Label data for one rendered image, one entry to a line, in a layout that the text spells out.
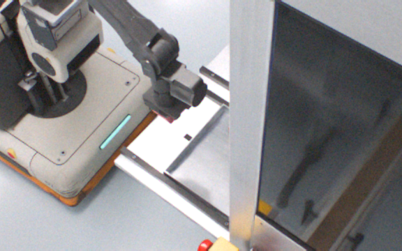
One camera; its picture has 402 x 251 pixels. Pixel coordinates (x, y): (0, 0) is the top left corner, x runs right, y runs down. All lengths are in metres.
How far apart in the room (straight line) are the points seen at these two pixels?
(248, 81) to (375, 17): 0.27
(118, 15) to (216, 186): 0.58
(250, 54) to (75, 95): 1.81
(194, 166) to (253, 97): 0.77
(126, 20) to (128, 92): 1.30
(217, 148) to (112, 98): 0.94
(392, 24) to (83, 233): 2.07
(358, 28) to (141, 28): 0.65
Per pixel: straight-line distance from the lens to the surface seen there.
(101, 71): 2.59
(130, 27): 1.22
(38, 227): 2.60
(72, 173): 2.37
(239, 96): 0.88
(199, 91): 1.26
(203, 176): 1.60
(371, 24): 0.63
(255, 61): 0.79
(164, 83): 1.28
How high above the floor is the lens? 2.31
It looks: 58 degrees down
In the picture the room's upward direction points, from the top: 4 degrees counter-clockwise
